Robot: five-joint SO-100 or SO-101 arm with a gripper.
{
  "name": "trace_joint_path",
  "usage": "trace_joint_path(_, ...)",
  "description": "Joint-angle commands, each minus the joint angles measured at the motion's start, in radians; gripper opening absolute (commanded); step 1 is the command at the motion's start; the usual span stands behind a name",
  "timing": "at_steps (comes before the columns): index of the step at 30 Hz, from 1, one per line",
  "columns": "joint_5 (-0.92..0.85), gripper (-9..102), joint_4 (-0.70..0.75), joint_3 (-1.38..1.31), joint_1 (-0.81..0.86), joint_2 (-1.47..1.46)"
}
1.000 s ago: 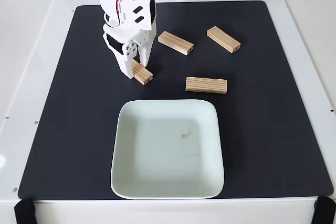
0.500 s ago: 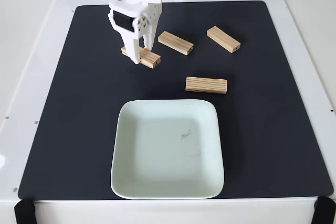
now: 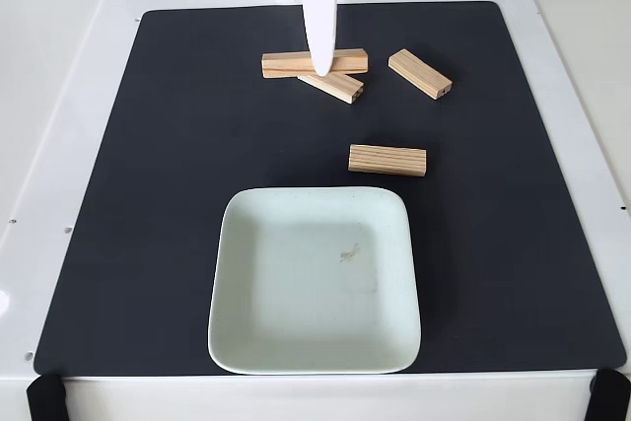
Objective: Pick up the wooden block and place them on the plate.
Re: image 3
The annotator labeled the grooved wooden block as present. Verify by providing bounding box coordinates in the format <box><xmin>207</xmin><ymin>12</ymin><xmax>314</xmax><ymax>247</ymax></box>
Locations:
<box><xmin>387</xmin><ymin>48</ymin><xmax>454</xmax><ymax>102</ymax></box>
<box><xmin>347</xmin><ymin>143</ymin><xmax>428</xmax><ymax>178</ymax></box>
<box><xmin>260</xmin><ymin>47</ymin><xmax>370</xmax><ymax>80</ymax></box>
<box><xmin>297</xmin><ymin>70</ymin><xmax>366</xmax><ymax>105</ymax></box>

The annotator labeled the black rubber mat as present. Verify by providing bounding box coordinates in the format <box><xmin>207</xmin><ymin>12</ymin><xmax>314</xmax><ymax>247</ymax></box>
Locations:
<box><xmin>33</xmin><ymin>0</ymin><xmax>627</xmax><ymax>377</ymax></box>

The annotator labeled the pale green square plate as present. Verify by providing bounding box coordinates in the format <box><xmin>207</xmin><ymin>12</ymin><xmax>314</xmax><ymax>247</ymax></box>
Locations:
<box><xmin>206</xmin><ymin>186</ymin><xmax>423</xmax><ymax>376</ymax></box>

